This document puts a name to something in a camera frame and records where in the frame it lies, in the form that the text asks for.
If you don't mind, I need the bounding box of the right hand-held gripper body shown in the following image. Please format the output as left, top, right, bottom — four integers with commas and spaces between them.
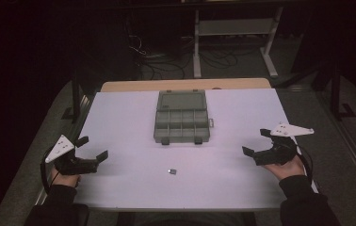
253, 122, 315, 167

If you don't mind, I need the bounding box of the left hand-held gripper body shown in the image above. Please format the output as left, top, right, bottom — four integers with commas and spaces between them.
44, 135, 101, 176

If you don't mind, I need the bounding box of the person's left hand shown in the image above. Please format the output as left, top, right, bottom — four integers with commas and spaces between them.
51, 168, 82, 188

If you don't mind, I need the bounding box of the person's right hand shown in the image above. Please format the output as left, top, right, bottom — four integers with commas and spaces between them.
262, 155, 306, 182

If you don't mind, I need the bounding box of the black metal stand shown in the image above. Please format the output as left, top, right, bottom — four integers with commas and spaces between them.
311, 57, 356, 122
60, 70, 89, 122

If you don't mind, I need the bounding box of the grey plastic organizer box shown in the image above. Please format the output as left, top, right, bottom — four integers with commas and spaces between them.
153, 89, 215, 146

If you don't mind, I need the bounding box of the white metal stand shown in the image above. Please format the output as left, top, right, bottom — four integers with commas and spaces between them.
192, 6, 284, 79

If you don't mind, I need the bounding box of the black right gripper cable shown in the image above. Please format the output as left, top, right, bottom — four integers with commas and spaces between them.
294, 144, 314, 186

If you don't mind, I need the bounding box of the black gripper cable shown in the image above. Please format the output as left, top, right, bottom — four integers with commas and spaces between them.
294, 144, 314, 186
40, 145, 57, 196

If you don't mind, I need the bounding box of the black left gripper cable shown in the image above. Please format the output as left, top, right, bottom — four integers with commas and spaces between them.
40, 145, 57, 196

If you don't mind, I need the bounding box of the tangle of black floor cables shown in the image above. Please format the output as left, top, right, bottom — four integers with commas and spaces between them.
124, 15, 262, 81

